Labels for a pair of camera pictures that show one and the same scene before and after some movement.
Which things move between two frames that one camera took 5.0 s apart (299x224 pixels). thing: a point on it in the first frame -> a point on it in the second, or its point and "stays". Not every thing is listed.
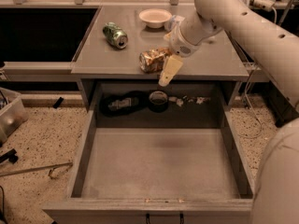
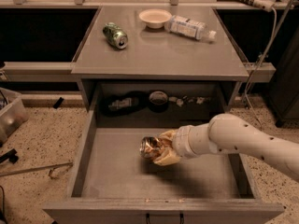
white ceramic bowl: x=155 y=18 stays
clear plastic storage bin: x=13 y=113 stays
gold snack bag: x=153 y=61 -> x=151 y=147
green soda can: x=115 y=35 stays
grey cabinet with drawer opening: x=118 y=67 stays
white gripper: x=180 y=45 -> x=182 y=141
